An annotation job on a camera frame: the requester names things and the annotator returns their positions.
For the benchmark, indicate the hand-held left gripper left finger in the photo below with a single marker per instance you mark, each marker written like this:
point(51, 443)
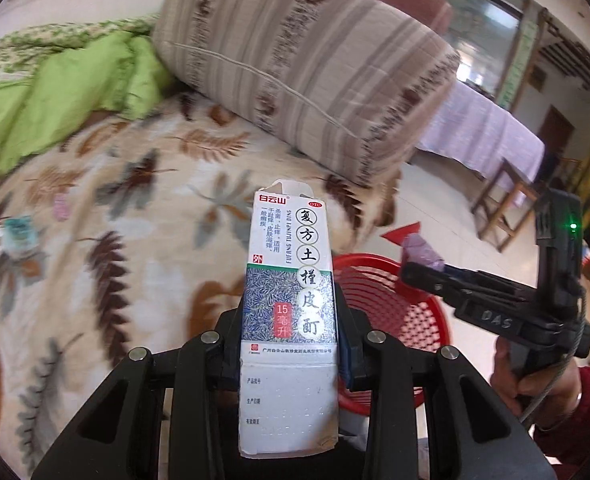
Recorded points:
point(227, 350)

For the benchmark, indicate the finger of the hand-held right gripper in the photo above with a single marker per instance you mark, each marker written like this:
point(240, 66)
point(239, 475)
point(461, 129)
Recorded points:
point(480, 280)
point(425, 277)

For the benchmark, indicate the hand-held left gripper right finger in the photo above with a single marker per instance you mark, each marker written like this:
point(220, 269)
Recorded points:
point(346, 360)

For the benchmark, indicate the purple wrapper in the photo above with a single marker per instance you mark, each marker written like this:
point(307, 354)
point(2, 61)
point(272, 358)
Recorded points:
point(422, 252)

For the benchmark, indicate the red plastic basket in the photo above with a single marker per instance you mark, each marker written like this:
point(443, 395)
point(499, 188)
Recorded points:
point(400, 320)

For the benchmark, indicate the white and blue medicine box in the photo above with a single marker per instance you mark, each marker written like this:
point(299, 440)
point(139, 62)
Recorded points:
point(285, 310)

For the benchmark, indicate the teal packet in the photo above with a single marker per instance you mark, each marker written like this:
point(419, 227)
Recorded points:
point(20, 235)

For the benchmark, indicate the person's right hand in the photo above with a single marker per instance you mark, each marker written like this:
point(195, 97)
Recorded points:
point(550, 395)

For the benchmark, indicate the red paper piece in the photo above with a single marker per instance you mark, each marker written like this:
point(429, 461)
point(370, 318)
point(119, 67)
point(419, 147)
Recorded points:
point(395, 234)

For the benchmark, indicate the wooden chair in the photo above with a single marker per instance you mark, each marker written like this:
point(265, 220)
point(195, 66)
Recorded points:
point(522, 185)

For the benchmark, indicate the brown door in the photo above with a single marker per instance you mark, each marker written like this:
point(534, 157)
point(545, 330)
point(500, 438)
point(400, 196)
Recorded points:
point(557, 132)

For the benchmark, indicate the table with purple cloth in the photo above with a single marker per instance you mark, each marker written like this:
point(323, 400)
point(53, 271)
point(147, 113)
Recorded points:
point(475, 130)

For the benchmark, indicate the leaf print plush blanket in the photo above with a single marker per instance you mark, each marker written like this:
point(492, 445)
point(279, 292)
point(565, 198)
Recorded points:
point(125, 210)

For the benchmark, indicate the striped floral pillow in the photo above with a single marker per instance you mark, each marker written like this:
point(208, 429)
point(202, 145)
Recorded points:
point(300, 70)

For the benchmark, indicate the wooden framed window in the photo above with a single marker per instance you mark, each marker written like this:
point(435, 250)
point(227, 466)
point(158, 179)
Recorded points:
point(475, 25)

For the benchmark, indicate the green quilt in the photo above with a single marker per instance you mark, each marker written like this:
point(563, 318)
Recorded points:
point(50, 100)

